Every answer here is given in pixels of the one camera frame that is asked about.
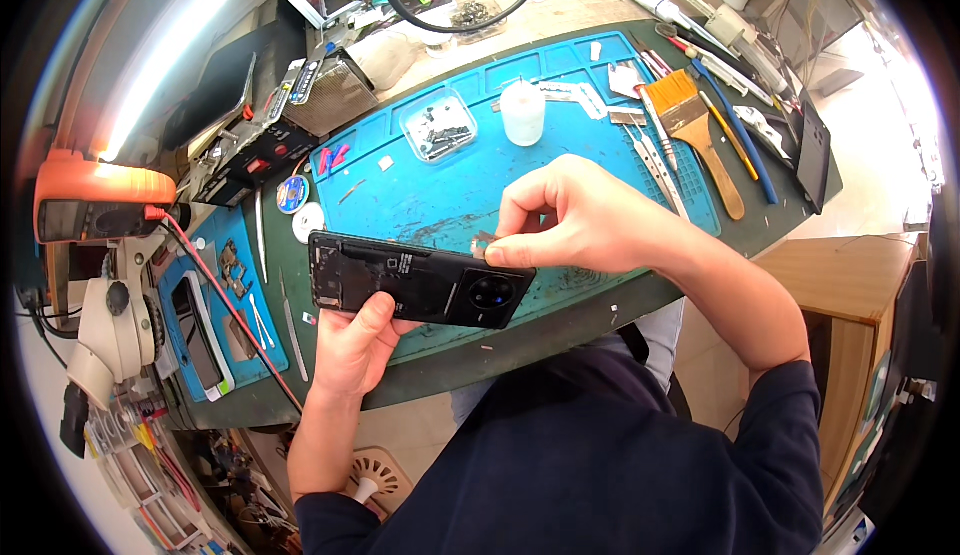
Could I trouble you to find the person's left hand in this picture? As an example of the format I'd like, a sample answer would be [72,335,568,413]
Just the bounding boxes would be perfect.
[311,292,425,400]

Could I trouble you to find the white translucent bottle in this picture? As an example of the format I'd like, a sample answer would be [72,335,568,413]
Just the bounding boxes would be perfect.
[499,78,547,147]

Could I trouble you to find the wooden paint brush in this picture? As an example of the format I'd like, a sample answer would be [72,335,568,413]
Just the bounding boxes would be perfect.
[643,69,747,221]

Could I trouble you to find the blue stick tool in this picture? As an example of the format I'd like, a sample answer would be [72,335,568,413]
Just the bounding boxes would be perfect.
[690,58,781,205]

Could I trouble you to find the person's legs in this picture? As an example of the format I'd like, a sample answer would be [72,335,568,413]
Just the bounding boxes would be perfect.
[450,298,685,424]

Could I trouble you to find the person's body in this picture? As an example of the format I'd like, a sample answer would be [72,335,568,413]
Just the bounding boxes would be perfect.
[294,345,826,555]

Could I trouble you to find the white cotton swabs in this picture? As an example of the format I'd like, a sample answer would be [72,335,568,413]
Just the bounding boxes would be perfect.
[246,291,277,352]

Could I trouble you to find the small blue mat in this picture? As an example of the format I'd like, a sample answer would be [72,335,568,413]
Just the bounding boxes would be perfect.
[156,206,291,404]

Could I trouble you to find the orange multimeter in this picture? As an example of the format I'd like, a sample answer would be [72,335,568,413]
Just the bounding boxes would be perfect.
[33,150,180,245]

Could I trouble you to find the white plastic sheet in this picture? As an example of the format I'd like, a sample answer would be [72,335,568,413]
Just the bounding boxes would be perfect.
[606,61,647,100]

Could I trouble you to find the red probe cable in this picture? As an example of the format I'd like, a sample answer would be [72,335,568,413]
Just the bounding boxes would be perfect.
[145,205,305,414]

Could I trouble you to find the black power supply unit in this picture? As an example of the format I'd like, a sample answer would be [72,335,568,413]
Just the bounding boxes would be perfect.
[192,120,321,209]

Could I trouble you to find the blue silicone work mat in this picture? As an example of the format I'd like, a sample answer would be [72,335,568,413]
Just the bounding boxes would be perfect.
[309,30,723,365]

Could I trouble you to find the clear box of screws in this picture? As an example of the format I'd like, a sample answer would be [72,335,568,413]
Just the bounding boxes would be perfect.
[399,87,480,164]

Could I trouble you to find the silver tweezers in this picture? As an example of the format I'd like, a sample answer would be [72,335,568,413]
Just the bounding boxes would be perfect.
[254,187,270,285]
[622,123,692,223]

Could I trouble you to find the white phone frame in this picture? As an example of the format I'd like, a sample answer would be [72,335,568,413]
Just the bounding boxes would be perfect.
[171,270,237,403]

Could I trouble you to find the silver pointed tool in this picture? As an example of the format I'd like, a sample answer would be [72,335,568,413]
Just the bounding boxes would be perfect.
[636,85,680,173]

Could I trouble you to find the white tape roll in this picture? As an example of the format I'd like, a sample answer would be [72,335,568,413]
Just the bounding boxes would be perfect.
[291,201,328,245]

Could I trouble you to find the white microscope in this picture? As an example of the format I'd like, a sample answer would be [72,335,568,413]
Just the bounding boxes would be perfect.
[63,234,168,413]

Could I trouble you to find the white glue tube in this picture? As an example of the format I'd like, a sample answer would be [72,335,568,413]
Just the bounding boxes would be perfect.
[599,0,741,58]

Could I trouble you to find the metal phone bracket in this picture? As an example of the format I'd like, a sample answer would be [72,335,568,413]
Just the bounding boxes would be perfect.
[218,237,253,300]

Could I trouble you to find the silver metal box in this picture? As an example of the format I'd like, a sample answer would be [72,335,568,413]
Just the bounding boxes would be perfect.
[280,51,381,139]

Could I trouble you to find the silver scalpel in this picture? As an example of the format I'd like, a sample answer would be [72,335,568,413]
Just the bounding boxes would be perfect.
[279,267,311,384]

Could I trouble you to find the cluttered parts shelf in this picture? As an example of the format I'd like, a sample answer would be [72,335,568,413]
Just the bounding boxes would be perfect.
[81,396,303,555]

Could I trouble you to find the wooden cabinet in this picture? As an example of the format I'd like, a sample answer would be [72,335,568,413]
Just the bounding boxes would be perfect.
[752,231,925,512]

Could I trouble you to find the blue solder wick spool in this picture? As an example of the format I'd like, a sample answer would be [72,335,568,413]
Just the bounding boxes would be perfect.
[275,174,311,215]

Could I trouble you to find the black phone back housing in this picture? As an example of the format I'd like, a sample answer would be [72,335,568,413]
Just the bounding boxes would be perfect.
[308,230,538,330]

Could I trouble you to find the black tablet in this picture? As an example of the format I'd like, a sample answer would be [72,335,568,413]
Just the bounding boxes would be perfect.
[160,51,258,153]

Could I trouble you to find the red and blue picks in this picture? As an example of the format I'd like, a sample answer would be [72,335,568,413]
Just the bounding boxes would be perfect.
[317,143,352,178]

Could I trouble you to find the person's right hand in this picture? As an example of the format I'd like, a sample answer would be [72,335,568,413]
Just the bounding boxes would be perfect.
[483,153,681,278]

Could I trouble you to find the black phone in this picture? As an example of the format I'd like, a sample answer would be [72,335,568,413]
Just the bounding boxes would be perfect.
[794,93,834,216]

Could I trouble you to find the yellow stick tool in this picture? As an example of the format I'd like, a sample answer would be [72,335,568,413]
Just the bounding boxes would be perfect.
[698,90,761,182]

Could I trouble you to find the round dish of screws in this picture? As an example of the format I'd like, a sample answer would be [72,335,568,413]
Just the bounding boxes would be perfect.
[449,0,510,46]

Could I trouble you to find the dark green table mat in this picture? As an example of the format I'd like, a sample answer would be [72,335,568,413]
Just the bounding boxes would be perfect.
[160,18,846,433]

